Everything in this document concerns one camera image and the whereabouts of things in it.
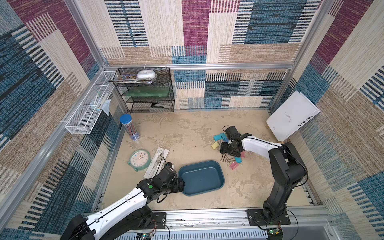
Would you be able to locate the white packaged item flat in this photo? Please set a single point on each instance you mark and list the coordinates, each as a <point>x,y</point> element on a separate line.
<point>157,163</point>

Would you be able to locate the white wire wall basket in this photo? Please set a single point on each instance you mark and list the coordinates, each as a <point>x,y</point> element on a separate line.
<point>92,105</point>

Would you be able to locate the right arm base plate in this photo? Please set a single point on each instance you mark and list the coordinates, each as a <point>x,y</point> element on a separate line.
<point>260,217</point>

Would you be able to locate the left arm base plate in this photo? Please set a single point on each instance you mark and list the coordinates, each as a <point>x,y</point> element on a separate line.
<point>156,220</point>

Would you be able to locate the teal binder clip upper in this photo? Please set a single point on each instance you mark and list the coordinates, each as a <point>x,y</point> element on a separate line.
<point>218,137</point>

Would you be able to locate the black stapler on shelf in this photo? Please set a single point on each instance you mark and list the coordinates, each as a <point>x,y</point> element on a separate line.
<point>160,106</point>

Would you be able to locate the white round device on shelf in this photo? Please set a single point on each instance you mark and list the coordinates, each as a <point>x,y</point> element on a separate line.
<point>146,75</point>

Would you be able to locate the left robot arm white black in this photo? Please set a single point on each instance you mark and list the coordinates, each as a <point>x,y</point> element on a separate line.
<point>129,213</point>

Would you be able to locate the clear tube of coloured pencils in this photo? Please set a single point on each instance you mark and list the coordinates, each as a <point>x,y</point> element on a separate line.
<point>128,124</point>

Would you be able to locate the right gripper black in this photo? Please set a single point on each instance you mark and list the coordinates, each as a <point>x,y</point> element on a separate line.
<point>229,142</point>

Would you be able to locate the magazine on shelf top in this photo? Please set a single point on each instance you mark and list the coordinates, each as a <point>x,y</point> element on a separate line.
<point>132,79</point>

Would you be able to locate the green round clock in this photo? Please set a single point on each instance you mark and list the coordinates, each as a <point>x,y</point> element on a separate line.
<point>139,160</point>

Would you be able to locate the teal binder clip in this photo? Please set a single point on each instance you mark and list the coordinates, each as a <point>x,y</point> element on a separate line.
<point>238,160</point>
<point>218,137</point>

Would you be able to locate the teal plastic storage box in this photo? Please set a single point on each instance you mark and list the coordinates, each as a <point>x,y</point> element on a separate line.
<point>202,177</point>

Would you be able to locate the green tray on shelf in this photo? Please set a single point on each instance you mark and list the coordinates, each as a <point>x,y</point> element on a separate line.
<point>147,92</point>

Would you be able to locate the black mesh shelf rack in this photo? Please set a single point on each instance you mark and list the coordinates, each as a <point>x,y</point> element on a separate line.
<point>143,104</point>

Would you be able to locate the white binder folder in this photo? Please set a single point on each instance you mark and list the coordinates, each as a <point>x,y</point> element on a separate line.
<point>294,113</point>

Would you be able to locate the yellow binder clip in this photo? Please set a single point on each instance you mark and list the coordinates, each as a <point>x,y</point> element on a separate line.
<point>216,145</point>

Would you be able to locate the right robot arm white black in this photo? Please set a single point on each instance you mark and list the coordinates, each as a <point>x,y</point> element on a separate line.
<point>287,166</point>

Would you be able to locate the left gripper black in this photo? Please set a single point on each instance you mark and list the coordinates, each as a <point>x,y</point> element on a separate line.
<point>178,186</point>

